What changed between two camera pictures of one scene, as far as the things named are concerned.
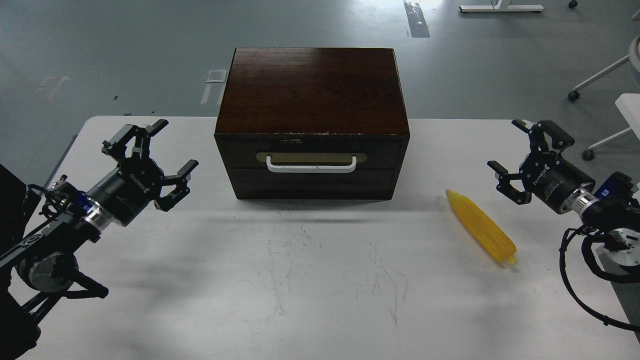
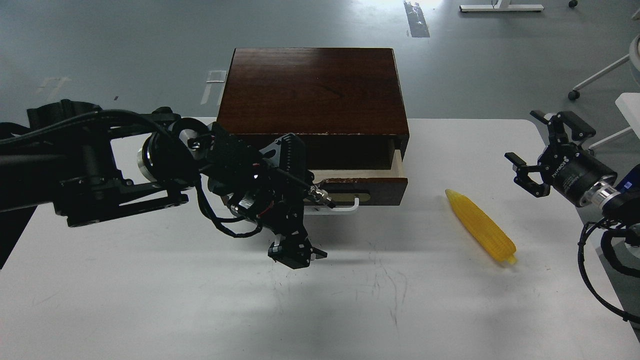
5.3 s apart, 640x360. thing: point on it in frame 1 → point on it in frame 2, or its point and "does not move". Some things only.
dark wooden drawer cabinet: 313,123 does not move
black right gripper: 545,174 → 571,171
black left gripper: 126,193 → 271,185
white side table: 628,104 does not move
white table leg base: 501,6 does not move
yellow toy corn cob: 482,228 does not move
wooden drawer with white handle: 314,151 → 347,189
